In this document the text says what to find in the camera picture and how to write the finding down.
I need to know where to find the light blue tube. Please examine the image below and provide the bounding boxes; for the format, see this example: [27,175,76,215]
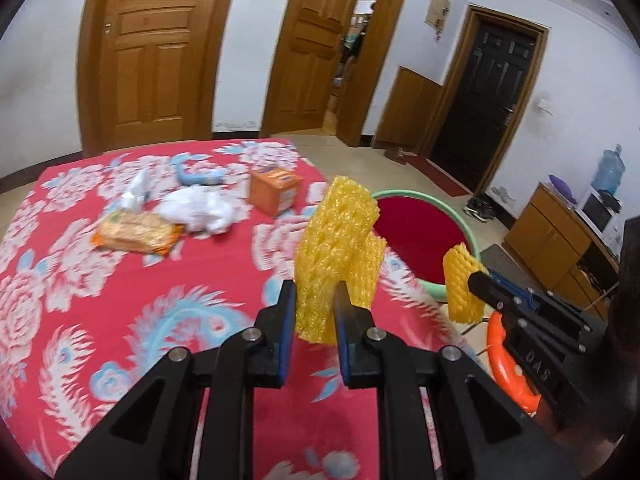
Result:
[174,162,226,186]

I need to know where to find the wooden sideboard cabinet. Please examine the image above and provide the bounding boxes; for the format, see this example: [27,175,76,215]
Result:
[504,183,618,321]

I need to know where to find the orange cardboard box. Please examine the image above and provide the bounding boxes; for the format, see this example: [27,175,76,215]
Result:
[247,166,303,218]

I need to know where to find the closed wooden door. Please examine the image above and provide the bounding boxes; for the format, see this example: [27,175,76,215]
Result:
[77,0,231,156]

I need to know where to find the black entrance door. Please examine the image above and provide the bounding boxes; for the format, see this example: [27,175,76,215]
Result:
[420,6,548,194]

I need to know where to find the purple object on cabinet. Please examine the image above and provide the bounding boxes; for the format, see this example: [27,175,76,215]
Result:
[549,174,577,206]

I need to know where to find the red floral tablecloth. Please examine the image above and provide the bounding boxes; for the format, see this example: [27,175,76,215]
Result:
[1,141,473,479]

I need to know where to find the wall electrical panel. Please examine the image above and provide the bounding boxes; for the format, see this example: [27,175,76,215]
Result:
[425,0,451,32]

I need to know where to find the yellow foam net sleeve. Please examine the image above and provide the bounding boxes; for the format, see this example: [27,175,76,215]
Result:
[442,243,488,324]

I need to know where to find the white microwave oven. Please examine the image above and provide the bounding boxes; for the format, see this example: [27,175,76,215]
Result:
[576,186,623,252]

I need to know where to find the open wooden door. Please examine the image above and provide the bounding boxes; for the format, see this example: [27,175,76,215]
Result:
[260,0,405,148]

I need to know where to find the red green-rimmed trash basin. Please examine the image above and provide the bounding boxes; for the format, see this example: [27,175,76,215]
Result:
[373,188,480,302]

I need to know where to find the pair of dark shoes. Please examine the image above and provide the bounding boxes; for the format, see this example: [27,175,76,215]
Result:
[463,196,496,223]

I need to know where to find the large yellow foam net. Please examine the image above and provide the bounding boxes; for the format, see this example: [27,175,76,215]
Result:
[294,176,386,344]

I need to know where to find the grey floor mat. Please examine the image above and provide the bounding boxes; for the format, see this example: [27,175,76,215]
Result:
[480,244,542,292]

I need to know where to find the white tissue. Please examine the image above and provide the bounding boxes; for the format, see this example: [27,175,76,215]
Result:
[119,168,150,214]

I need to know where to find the white crumpled plastic bag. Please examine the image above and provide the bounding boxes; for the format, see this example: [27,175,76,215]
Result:
[154,185,234,234]

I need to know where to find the brown slipper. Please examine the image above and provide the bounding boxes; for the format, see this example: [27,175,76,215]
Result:
[384,146,407,165]

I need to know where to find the red doormat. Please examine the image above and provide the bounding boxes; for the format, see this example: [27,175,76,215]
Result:
[405,154,471,197]

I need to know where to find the orange snack packet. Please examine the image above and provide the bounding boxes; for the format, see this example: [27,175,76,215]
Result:
[92,209,184,256]

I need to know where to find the blue water bottle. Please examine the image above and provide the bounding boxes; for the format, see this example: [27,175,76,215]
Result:
[591,144,626,195]

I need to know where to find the wooden wall panel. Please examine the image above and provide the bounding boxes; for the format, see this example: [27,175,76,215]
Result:
[373,66,442,150]

